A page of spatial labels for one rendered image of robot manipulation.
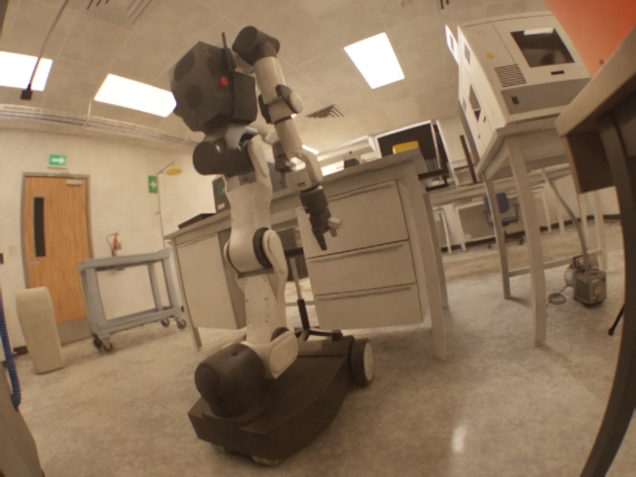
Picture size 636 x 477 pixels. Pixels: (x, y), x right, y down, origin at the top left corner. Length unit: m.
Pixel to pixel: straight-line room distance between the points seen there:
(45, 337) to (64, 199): 2.06
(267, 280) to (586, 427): 1.09
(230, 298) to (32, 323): 1.77
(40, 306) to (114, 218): 2.08
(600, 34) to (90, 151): 4.55
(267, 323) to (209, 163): 0.55
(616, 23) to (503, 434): 0.86
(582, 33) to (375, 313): 1.15
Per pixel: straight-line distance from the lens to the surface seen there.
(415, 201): 1.09
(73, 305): 3.90
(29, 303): 2.59
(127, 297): 4.09
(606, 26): 0.42
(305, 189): 0.91
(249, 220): 0.92
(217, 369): 0.72
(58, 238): 3.95
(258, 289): 0.93
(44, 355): 2.64
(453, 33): 1.60
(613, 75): 0.34
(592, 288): 1.62
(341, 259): 1.19
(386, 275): 1.14
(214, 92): 0.94
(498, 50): 1.32
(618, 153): 0.41
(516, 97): 1.21
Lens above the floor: 0.59
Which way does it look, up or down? 2 degrees up
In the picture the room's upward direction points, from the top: 11 degrees counter-clockwise
